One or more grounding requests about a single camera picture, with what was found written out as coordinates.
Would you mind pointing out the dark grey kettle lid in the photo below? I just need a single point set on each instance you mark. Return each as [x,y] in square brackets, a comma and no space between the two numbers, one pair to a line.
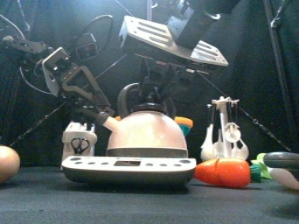
[150,108]

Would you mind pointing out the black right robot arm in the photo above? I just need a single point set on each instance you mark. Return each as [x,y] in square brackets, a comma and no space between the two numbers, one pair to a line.
[202,17]

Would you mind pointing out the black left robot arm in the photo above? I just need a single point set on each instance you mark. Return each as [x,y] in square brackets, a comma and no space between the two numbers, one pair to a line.
[23,45]

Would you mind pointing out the white toy knife block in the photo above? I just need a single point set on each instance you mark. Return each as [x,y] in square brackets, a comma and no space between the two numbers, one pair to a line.
[79,132]

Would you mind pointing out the teal and orange toy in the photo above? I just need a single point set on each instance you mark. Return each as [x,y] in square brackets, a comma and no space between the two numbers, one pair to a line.
[184,124]

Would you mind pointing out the white utensil stand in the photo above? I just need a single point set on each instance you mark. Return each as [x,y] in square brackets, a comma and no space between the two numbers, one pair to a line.
[224,116]

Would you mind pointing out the white slotted toy spatula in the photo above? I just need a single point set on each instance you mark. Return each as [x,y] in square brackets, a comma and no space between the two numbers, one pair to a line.
[208,145]

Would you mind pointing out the white toy spoon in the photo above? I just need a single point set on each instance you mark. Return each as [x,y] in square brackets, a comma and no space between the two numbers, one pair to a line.
[233,132]

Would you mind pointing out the white toy stove base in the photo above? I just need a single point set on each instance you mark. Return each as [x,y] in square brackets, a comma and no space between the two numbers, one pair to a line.
[129,172]

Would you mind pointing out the beige ball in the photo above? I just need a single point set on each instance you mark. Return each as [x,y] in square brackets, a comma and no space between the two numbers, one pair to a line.
[7,164]

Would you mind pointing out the orange toy carrot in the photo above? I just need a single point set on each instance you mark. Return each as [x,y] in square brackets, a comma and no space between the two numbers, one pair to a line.
[224,172]

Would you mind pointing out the light green toy leaf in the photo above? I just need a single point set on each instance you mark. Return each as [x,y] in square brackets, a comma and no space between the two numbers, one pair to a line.
[265,172]

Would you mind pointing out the dark grey toy pan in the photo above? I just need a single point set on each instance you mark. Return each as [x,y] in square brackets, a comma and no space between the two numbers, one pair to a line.
[282,160]

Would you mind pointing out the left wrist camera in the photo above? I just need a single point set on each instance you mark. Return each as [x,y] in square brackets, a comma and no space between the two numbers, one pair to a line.
[86,48]

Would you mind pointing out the black frame pole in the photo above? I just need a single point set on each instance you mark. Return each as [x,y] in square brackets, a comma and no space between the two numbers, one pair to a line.
[282,87]

